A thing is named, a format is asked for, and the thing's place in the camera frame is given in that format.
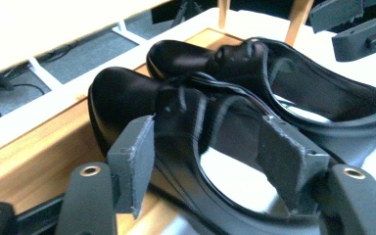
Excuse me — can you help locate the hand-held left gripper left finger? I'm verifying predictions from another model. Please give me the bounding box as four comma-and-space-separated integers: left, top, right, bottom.
107, 115, 156, 219

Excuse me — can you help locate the black leather shoe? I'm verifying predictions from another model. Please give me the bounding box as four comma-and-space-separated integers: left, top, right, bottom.
146, 36, 376, 168
87, 67, 341, 235

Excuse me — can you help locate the black tripod stand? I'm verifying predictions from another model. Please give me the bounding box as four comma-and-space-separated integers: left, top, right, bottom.
170, 0, 204, 27

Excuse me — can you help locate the white frame bar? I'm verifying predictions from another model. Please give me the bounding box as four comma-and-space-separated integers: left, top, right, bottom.
112, 20, 149, 46
28, 57, 64, 93

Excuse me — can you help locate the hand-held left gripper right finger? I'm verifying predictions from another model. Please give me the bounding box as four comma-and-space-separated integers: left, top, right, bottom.
258, 115, 331, 213

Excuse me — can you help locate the wooden shoe rack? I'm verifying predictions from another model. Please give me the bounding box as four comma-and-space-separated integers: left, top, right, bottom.
0, 0, 315, 235

